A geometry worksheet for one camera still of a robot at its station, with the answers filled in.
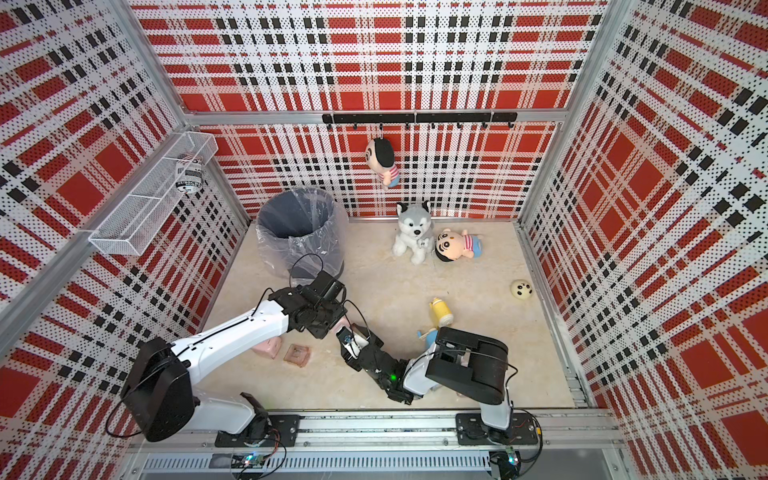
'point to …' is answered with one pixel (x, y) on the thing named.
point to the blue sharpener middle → (431, 338)
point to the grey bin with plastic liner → (302, 232)
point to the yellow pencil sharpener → (443, 317)
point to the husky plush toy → (415, 236)
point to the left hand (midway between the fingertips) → (344, 314)
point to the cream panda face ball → (521, 289)
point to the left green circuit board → (251, 460)
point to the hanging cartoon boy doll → (380, 158)
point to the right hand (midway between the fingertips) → (354, 331)
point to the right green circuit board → (509, 462)
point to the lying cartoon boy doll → (452, 246)
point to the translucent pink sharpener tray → (298, 355)
